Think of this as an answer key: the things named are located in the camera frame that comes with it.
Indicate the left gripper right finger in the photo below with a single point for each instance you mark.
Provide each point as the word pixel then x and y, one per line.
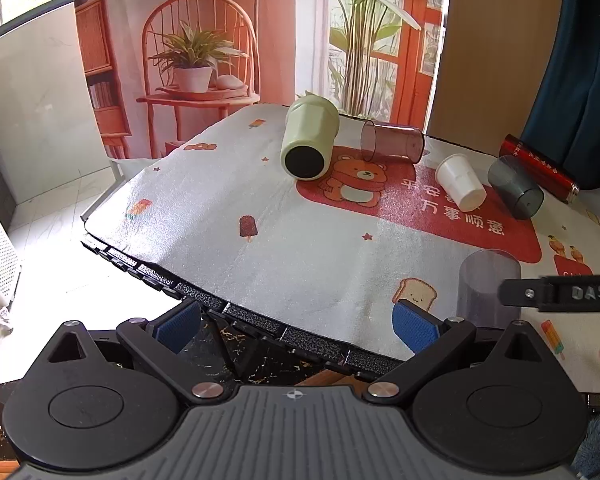
pixel 437 346

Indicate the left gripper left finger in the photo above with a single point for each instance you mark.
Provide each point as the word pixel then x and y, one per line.
pixel 155 345

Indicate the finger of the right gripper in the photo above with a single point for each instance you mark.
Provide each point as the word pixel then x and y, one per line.
pixel 523 292

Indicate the clear purple plastic cup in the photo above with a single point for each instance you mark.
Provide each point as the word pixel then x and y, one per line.
pixel 477 299

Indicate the dark grey translucent cup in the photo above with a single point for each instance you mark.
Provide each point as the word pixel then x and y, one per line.
pixel 517 190

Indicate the white paper cup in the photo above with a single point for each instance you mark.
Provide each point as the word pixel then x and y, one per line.
pixel 460 182

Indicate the pink translucent cup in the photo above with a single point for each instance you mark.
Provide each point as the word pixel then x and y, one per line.
pixel 382 141

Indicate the living room backdrop poster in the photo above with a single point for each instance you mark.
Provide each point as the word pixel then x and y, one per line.
pixel 160 71

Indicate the red metal thermos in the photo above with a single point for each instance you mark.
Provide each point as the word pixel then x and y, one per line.
pixel 543 172

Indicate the black table edge trim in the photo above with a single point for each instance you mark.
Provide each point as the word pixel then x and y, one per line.
pixel 334 355

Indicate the white cartoon print tablecloth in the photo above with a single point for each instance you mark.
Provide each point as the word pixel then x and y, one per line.
pixel 221 213

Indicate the teal blue curtain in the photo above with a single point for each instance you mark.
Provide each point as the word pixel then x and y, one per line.
pixel 564 123

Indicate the light green tumbler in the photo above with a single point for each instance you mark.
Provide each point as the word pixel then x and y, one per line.
pixel 311 126

